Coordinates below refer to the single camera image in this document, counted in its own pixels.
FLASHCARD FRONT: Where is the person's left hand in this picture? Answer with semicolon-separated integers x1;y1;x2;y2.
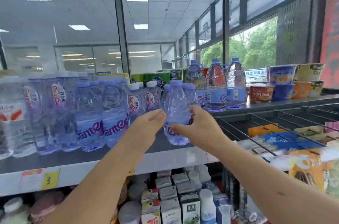
127;109;167;153

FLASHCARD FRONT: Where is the person's right hand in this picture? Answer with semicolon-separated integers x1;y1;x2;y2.
169;105;230;157

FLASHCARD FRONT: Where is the small clear water bottle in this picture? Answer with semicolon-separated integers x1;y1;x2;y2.
162;80;193;146

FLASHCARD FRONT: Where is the person's right forearm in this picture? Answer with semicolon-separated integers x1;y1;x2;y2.
212;136;339;224

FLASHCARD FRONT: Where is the person's left forearm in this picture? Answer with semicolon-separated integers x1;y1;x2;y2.
44;131;149;224

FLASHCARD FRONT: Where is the row of green boxes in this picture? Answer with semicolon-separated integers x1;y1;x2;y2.
130;70;189;90

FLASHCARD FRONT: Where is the large blue-capped water bottle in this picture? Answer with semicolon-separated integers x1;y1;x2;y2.
226;58;247;110
205;59;228;112
185;60;206;108

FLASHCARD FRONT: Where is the row of purple-label water bottles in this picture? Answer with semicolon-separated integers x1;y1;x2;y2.
22;71;200;156

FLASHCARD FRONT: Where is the white-capped drink bottle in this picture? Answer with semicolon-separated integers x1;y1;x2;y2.
128;182;148;202
118;201;142;224

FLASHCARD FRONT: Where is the group of white milk cartons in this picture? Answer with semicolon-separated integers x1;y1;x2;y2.
140;169;202;224

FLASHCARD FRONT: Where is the white bottle blue label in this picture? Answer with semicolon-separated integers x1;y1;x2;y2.
199;189;217;224

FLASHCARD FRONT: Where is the red instant noodle cup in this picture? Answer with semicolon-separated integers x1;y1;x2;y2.
249;83;274;104

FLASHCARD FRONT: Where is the blue white drink carton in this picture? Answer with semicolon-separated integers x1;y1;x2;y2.
213;193;231;224

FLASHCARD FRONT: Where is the blue white sign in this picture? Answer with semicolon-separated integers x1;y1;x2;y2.
244;68;267;79

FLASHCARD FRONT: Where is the grey metal shelf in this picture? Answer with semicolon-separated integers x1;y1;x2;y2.
0;94;339;198

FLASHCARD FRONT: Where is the blue snack packet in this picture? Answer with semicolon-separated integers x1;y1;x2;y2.
261;132;327;153

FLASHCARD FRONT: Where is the blue instant noodle cup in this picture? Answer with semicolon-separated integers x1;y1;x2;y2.
272;83;295;101

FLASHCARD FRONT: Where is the blue instant noodle bowl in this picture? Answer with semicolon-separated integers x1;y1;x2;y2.
267;65;298;85

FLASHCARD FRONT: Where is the yellow price tag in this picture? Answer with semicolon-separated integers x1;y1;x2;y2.
41;169;60;190

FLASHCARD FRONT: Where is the orange instant noodle cup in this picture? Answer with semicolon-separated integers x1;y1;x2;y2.
292;81;312;100

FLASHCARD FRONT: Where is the pale yellow snack packet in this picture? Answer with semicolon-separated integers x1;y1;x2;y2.
294;125;326;137

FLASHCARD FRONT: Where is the large orange white snack packet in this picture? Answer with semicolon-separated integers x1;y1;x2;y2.
270;147;339;198

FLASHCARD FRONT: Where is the beige instant noodle bowl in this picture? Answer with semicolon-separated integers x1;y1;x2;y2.
295;64;326;82

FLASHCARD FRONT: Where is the orange price tag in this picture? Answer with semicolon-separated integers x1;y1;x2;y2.
19;169;44;190

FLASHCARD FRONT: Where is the yellow instant noodle cup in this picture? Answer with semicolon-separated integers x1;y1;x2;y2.
308;80;325;98

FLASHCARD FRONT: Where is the pink drink bottle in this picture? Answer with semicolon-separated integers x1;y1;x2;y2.
30;192;64;222

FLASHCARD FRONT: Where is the clear bottle red white label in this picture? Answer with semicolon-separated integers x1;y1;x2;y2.
0;76;36;160

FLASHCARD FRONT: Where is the pink snack packet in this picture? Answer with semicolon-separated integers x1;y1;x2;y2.
325;121;339;133

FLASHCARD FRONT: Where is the white drink bottle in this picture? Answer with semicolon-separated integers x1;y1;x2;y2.
0;197;30;224

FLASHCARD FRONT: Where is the red poster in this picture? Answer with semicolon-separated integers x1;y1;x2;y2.
320;0;339;88

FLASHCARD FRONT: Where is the black wire rack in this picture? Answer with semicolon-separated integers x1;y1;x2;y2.
215;103;339;159

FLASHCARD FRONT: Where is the black window frame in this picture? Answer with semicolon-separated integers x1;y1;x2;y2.
0;0;339;74

